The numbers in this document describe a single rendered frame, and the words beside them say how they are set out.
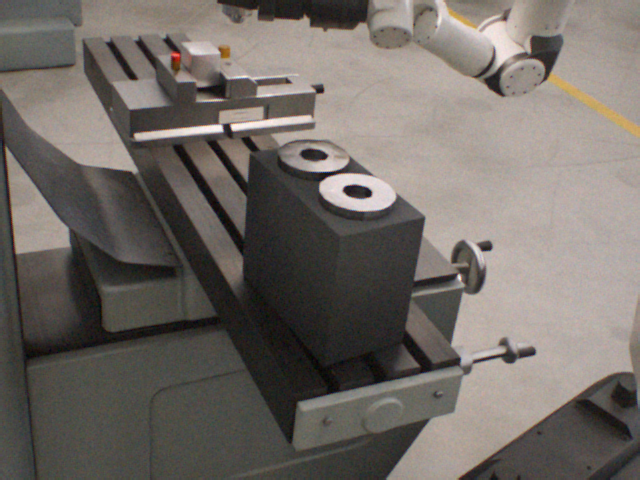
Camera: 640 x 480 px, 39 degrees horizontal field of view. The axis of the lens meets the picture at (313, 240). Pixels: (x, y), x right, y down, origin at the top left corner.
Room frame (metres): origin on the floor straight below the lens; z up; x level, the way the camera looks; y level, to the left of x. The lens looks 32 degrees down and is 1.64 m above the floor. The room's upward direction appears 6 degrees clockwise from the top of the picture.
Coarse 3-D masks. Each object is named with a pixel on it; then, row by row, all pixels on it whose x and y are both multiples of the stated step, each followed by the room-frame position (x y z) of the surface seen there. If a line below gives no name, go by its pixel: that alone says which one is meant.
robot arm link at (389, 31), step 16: (352, 0) 1.30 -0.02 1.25; (368, 0) 1.32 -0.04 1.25; (384, 0) 1.31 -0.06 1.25; (400, 0) 1.32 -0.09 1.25; (352, 16) 1.30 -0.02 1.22; (368, 16) 1.32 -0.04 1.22; (384, 16) 1.30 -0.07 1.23; (400, 16) 1.30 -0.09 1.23; (384, 32) 1.29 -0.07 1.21; (400, 32) 1.29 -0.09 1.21; (384, 48) 1.32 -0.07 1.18; (400, 48) 1.32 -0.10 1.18
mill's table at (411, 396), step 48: (96, 48) 1.80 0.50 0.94; (144, 48) 1.87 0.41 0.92; (192, 144) 1.40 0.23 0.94; (240, 144) 1.42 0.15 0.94; (192, 192) 1.23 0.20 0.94; (240, 192) 1.25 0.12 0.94; (192, 240) 1.14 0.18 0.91; (240, 240) 1.12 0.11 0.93; (240, 288) 0.99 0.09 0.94; (240, 336) 0.94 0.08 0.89; (288, 336) 0.89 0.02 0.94; (432, 336) 0.93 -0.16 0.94; (288, 384) 0.80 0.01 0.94; (336, 384) 0.82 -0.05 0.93; (384, 384) 0.83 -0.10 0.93; (432, 384) 0.85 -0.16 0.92; (288, 432) 0.79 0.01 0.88; (336, 432) 0.80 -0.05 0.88
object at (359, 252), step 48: (288, 144) 1.03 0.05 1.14; (288, 192) 0.93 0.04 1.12; (336, 192) 0.91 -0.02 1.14; (384, 192) 0.93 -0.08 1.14; (288, 240) 0.93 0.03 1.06; (336, 240) 0.84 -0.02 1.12; (384, 240) 0.87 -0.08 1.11; (288, 288) 0.92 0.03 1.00; (336, 288) 0.84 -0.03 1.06; (384, 288) 0.88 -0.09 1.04; (336, 336) 0.85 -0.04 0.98; (384, 336) 0.89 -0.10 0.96
